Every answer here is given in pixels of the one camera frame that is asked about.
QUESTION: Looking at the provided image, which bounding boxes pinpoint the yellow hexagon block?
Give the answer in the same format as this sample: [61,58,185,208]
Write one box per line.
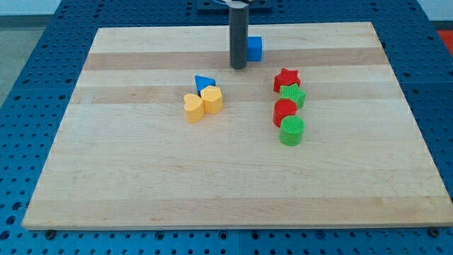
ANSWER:
[200,86,223,114]

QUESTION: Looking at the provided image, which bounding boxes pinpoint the yellow heart block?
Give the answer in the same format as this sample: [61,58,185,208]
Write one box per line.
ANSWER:
[183,93,205,123]

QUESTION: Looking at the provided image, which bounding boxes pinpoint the blue triangle block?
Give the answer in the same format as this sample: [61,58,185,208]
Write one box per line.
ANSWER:
[195,75,216,96]

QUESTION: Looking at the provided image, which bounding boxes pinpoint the red cylinder block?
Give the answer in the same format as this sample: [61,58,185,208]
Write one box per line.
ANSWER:
[273,98,297,127]

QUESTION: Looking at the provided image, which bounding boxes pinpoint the green cylinder block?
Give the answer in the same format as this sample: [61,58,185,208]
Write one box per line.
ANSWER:
[279,115,305,147]

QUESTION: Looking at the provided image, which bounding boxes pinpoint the green star block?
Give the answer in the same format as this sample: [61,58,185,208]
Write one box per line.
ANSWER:
[280,84,306,109]

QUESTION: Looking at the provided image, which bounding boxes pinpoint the red star block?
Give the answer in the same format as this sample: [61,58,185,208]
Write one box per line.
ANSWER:
[273,68,301,93]

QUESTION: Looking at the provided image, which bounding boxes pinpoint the blue cube block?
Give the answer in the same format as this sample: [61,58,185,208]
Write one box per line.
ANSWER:
[247,36,263,62]

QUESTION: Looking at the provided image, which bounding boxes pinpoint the light wooden board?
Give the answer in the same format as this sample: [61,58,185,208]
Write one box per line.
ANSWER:
[22,22,452,230]

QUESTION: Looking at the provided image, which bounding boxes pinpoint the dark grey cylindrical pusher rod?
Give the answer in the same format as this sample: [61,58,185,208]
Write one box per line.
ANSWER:
[227,1,249,69]

